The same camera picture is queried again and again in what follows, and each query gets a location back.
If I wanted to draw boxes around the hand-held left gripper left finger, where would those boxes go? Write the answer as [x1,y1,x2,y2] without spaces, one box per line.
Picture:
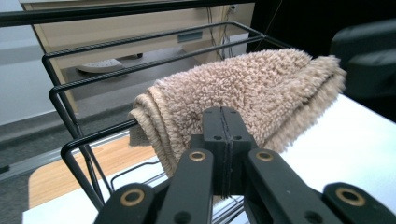
[190,105,226,198]

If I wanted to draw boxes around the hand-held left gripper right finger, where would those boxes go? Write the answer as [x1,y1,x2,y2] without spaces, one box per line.
[221,106,259,198]

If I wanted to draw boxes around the beige towel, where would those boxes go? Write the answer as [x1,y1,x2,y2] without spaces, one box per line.
[127,48,347,179]

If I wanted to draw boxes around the black wire rack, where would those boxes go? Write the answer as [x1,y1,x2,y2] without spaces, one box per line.
[41,21,295,224]

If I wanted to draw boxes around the white foam board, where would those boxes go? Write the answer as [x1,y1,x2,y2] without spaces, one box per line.
[21,92,396,224]

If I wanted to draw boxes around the white chair base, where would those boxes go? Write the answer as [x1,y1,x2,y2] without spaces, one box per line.
[76,52,145,75]

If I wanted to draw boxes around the dark rounded object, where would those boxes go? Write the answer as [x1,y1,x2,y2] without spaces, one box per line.
[329,18,396,102]

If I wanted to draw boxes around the white cabinet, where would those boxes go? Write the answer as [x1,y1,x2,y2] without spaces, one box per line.
[0,0,58,127]

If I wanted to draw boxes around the hanging desk cables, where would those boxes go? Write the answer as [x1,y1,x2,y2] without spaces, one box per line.
[205,4,239,61]

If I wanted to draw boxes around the black metal frame bar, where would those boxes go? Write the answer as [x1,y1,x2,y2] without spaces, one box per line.
[0,0,253,28]

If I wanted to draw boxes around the aluminium floor rail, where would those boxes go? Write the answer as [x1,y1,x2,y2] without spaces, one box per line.
[0,130,132,183]

